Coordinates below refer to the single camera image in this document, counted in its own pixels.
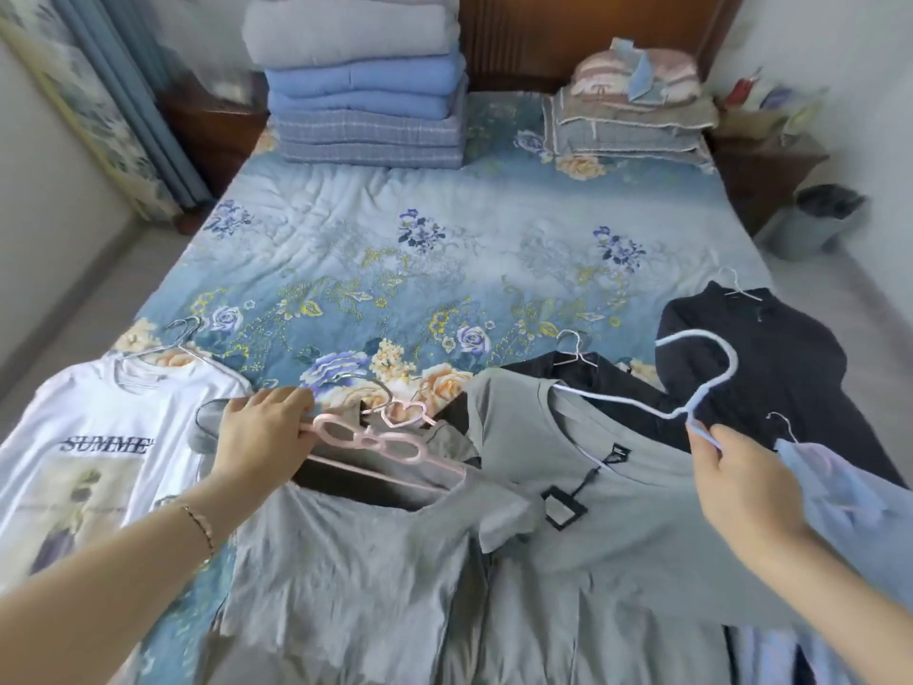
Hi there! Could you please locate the person's left hand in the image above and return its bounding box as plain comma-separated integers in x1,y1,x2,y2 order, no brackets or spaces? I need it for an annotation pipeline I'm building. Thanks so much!
203,385,320,525

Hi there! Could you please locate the person's right hand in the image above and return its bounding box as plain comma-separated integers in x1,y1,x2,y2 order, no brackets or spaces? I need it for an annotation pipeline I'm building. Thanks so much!
686,420,819,564

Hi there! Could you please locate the pink plastic hanger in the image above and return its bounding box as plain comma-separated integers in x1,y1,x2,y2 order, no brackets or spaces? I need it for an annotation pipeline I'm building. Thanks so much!
767,411,832,479

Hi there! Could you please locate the pink bow hanger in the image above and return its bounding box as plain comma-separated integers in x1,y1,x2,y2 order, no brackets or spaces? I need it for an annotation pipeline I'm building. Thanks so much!
296,413,469,493

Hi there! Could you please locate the light blue shirt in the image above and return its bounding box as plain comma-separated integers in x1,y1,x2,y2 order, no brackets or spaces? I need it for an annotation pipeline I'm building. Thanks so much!
724,438,913,685

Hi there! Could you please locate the pink heart hanger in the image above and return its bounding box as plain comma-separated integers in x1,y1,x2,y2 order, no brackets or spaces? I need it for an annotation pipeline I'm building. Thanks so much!
335,374,437,430

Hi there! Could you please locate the silver wire hanger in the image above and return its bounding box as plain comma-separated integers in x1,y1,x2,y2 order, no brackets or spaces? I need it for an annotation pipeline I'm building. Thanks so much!
121,317,215,368

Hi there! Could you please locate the white t-shirt photo print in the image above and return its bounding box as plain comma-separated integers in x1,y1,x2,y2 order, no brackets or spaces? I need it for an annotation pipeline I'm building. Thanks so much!
0,352,255,600

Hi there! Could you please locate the white wire hanger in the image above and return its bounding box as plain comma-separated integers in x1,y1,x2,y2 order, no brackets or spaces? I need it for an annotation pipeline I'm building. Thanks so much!
716,266,765,303
553,329,600,368

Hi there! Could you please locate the person's right forearm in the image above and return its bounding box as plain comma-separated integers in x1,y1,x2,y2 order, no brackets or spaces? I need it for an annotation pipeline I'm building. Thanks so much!
748,523,913,685

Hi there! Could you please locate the person's left forearm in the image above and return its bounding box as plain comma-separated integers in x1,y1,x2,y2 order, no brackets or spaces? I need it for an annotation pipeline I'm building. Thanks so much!
0,491,241,685

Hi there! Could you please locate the grey plastic holder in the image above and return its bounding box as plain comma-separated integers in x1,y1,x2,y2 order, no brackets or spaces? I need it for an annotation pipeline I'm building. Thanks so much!
767,183,868,264

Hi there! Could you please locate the blue floral bed quilt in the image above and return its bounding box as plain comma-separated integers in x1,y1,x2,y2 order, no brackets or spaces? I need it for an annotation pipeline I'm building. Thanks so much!
107,88,783,685

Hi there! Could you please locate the dark wooden nightstand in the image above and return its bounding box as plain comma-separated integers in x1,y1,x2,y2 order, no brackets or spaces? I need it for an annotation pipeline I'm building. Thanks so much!
156,74,271,201
706,131,832,236

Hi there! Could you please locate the pale blue folded blanket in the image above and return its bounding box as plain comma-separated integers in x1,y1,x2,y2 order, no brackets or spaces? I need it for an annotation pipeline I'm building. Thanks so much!
270,77,471,170

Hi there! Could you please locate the brown cardboard box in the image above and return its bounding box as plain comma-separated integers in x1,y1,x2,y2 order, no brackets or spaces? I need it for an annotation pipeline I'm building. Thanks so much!
716,106,789,140

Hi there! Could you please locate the blue floral curtain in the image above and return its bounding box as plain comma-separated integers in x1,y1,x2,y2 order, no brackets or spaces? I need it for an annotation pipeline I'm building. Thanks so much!
0,0,215,222

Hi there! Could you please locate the grey checked pillow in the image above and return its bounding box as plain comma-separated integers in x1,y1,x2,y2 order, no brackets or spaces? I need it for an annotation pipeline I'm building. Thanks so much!
541,88,720,172

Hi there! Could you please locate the red bottle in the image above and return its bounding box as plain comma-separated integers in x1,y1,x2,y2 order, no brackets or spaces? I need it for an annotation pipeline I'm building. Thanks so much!
724,74,761,111

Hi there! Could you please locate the striped pillow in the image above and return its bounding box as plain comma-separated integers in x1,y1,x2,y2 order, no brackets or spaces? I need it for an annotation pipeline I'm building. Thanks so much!
570,49,704,111

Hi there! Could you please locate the brown wooden headboard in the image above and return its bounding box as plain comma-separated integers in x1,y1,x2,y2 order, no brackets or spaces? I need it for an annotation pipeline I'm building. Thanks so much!
456,0,747,93

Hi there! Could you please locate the silver link bracelet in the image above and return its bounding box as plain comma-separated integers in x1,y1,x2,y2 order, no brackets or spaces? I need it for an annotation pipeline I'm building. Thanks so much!
178,502,217,564

